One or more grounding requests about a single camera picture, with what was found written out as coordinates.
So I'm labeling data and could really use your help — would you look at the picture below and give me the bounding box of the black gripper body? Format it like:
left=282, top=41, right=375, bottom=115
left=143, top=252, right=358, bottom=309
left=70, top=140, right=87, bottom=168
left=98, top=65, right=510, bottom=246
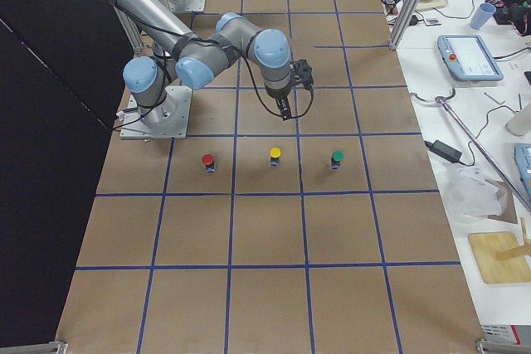
left=265, top=86, right=291, bottom=112

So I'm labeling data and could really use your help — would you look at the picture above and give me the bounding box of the yellow push button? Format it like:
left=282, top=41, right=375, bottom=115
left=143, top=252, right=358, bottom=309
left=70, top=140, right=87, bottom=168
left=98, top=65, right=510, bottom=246
left=270, top=147, right=281, bottom=167

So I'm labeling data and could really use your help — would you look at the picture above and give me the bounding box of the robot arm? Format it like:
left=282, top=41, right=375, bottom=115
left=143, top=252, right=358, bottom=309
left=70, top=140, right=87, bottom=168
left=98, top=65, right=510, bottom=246
left=109, top=0, right=295, bottom=119

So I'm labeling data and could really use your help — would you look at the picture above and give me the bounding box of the green push button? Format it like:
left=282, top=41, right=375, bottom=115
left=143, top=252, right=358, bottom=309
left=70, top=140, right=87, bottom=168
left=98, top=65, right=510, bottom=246
left=330, top=150, right=344, bottom=170

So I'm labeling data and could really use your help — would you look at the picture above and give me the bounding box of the red push button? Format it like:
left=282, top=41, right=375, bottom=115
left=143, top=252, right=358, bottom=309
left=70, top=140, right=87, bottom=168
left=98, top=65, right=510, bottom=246
left=202, top=153, right=217, bottom=173

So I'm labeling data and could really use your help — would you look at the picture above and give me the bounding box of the metal walking cane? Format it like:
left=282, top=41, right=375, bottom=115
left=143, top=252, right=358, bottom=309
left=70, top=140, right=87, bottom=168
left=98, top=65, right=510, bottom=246
left=410, top=89, right=530, bottom=212

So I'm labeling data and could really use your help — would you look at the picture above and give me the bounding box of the black power adapter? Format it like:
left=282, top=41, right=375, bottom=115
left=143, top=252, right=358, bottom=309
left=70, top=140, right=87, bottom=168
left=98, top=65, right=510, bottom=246
left=425, top=140, right=462, bottom=163

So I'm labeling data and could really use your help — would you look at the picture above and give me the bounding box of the blue teach pendant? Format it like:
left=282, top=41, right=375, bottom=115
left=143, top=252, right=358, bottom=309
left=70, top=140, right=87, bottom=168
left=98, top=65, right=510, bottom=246
left=436, top=35, right=504, bottom=82

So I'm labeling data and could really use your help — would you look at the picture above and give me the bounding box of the clear plastic bag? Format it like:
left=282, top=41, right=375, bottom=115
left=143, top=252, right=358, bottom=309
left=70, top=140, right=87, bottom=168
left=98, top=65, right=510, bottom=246
left=442, top=164, right=508, bottom=217

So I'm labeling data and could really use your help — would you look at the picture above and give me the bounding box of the blue plastic cup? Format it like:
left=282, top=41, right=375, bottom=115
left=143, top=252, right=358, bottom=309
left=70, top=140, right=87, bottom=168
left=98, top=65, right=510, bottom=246
left=470, top=2, right=497, bottom=30

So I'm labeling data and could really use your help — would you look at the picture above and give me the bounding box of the wooden cutting board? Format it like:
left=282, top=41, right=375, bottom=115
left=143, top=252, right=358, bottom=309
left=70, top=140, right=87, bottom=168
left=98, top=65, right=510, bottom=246
left=468, top=231, right=530, bottom=285

